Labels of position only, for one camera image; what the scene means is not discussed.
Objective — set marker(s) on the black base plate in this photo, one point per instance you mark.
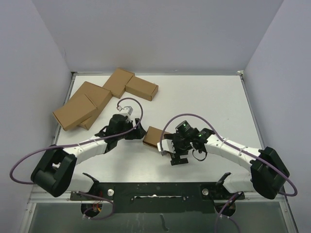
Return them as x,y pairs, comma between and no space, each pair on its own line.
151,198

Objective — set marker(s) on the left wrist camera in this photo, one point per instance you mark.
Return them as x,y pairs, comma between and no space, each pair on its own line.
125,111

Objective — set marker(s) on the cardboard box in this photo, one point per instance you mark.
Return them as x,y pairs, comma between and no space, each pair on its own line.
74,112
152,137
99,96
117,82
141,88

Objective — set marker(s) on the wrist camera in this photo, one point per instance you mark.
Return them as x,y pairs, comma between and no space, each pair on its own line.
166,146
125,111

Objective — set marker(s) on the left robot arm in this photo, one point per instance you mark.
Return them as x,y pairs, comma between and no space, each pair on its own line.
55,172

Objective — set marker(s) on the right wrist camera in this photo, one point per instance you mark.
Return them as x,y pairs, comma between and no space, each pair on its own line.
166,146

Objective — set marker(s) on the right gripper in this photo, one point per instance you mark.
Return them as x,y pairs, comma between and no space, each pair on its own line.
176,157

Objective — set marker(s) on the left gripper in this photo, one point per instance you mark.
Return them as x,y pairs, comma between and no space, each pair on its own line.
136,133

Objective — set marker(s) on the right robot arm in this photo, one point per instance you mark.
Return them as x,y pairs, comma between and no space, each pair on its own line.
266,171

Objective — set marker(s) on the folded cardboard box front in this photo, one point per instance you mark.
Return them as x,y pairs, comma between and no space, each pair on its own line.
74,112

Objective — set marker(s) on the aluminium table frame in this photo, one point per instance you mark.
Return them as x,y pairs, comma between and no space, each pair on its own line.
55,172

